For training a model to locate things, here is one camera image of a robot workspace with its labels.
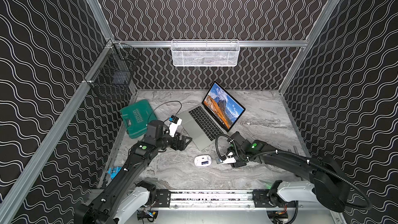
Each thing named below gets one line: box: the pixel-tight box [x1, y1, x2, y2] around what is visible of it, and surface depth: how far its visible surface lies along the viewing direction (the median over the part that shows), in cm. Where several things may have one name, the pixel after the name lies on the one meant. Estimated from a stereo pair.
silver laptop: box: [176, 80, 246, 151], surface depth 102 cm
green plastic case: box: [119, 99, 158, 139], surface depth 103 cm
